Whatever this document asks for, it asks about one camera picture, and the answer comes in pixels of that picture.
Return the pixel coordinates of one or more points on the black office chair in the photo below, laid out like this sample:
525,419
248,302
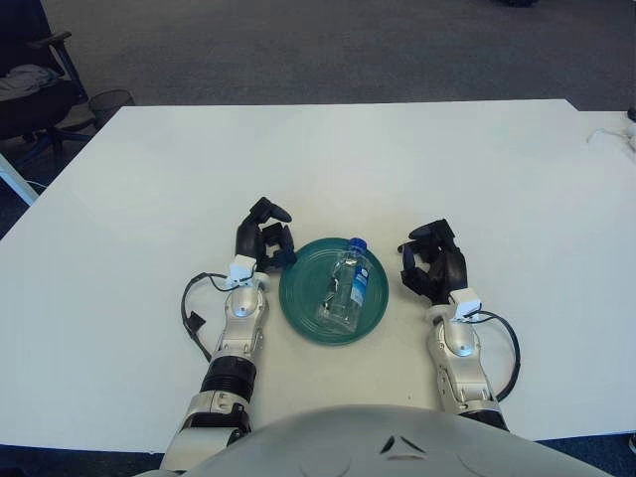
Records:
30,111

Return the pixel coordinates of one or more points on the white desk leg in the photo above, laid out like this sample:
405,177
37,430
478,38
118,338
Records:
20,181

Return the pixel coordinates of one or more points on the grey cloth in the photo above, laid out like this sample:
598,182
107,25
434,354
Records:
25,82

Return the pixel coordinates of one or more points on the green round plate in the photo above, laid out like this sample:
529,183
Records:
298,298

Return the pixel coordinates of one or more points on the clear plastic water bottle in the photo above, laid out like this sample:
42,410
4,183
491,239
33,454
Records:
345,293

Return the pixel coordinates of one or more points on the grey robot torso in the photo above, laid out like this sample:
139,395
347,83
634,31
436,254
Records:
397,447

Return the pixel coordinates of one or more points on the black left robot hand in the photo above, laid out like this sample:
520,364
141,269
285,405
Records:
248,238

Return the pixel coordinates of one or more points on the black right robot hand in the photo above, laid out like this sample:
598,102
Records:
452,270

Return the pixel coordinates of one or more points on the black mesh waste bin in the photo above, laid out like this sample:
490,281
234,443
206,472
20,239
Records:
111,104

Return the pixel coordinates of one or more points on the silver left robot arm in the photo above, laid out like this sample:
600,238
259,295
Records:
243,310

